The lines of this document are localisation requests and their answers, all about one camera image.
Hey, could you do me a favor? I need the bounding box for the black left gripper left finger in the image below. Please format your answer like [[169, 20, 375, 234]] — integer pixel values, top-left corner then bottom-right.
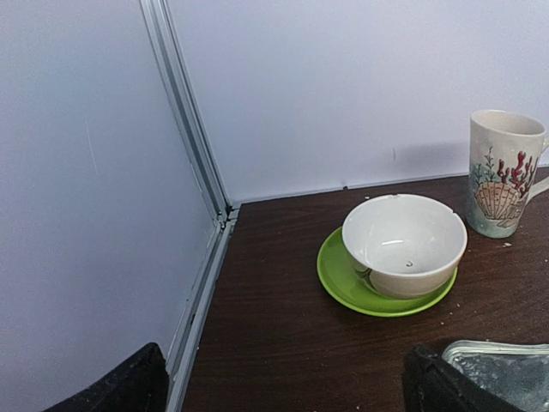
[[49, 342, 167, 411]]

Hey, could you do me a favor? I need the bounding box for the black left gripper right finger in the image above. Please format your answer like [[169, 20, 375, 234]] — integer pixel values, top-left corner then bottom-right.
[[402, 344, 518, 412]]

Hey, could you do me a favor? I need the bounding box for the bunny tin lid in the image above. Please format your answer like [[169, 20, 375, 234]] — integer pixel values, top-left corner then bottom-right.
[[442, 340, 548, 411]]

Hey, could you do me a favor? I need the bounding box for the green saucer plate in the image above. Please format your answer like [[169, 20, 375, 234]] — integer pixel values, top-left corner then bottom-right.
[[317, 227, 458, 318]]

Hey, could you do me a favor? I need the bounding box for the white ceramic bowl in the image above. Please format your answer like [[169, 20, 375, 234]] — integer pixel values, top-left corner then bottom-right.
[[341, 194, 468, 300]]

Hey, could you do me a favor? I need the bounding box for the seashell coral mug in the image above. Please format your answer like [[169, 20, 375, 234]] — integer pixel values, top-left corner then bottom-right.
[[466, 110, 548, 239]]

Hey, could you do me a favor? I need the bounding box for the left aluminium frame post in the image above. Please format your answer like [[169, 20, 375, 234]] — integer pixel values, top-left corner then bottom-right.
[[141, 1, 239, 411]]

